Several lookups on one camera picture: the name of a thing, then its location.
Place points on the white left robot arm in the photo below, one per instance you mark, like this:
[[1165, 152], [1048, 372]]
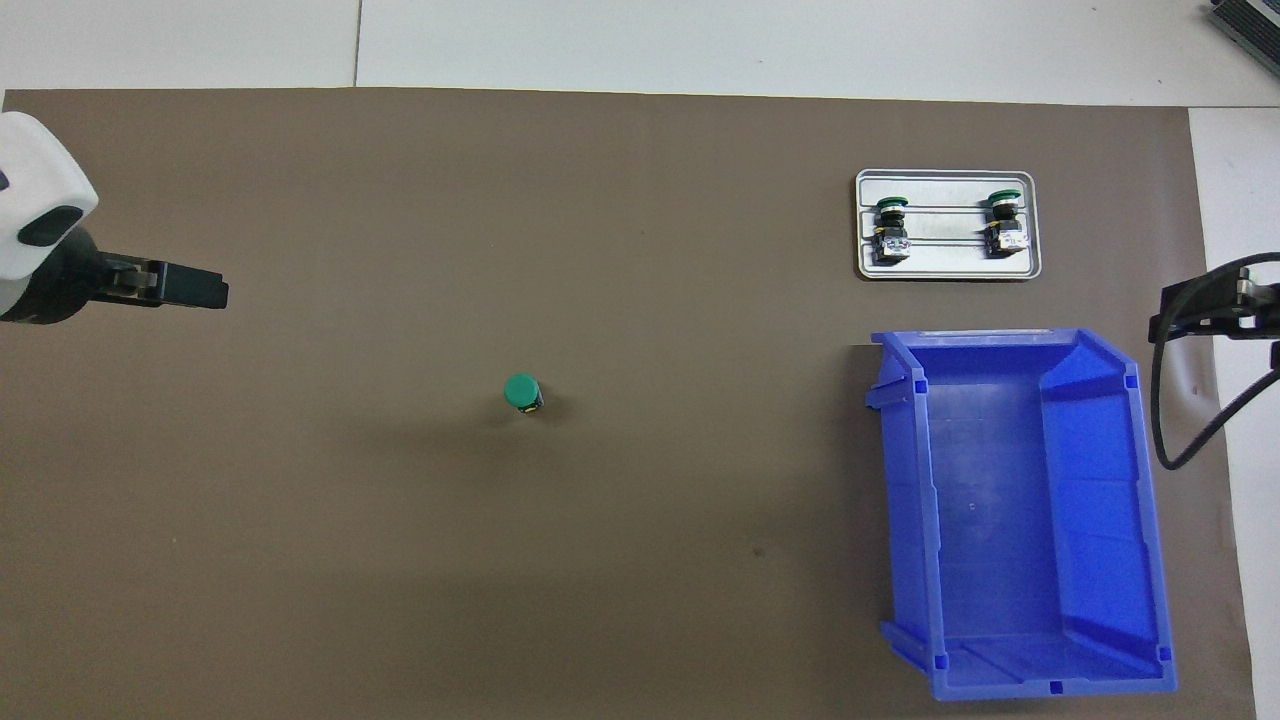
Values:
[[30, 170]]

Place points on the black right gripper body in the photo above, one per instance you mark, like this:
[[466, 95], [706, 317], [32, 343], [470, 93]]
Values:
[[1262, 310]]

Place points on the gray ribbed device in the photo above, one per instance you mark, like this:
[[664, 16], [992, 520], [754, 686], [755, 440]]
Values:
[[1250, 20]]

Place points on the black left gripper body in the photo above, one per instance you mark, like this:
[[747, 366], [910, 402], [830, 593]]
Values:
[[50, 285]]

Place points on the green push button switch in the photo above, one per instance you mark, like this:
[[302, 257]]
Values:
[[1005, 225], [890, 230], [521, 391]]

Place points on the blue plastic storage bin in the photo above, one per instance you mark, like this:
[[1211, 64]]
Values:
[[1000, 520]]

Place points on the gray metal tray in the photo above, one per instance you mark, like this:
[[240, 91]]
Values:
[[950, 260]]

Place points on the brown table mat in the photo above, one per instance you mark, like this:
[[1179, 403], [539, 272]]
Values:
[[300, 200]]

